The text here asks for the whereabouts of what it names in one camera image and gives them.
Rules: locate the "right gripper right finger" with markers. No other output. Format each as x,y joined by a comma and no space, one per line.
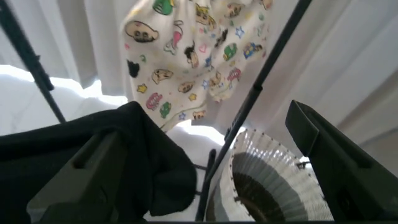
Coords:
351,186

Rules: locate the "cream printed garment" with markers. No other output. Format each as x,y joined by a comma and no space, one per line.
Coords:
192,56

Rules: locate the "black clothes rack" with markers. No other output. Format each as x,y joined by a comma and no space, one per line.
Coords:
255,90

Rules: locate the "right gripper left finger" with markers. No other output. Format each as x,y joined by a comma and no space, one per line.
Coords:
84,180

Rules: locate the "black garment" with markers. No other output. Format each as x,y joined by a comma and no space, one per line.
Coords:
149,161

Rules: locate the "white curtain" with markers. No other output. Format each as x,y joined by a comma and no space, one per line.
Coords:
326,46

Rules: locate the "white laundry basket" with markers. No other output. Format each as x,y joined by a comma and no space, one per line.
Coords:
273,183

